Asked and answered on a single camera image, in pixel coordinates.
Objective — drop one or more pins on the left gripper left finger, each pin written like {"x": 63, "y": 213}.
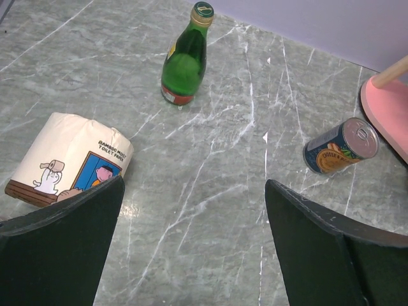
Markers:
{"x": 56, "y": 255}

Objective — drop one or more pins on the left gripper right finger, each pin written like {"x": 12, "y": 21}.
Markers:
{"x": 327, "y": 258}

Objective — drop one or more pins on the printed paper roll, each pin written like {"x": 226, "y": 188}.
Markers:
{"x": 71, "y": 154}

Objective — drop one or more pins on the pink three-tier shelf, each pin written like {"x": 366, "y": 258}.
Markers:
{"x": 384, "y": 101}

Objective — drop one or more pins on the brown glass jar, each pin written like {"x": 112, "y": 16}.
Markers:
{"x": 350, "y": 142}

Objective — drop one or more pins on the green glass bottle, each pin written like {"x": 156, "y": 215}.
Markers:
{"x": 186, "y": 61}

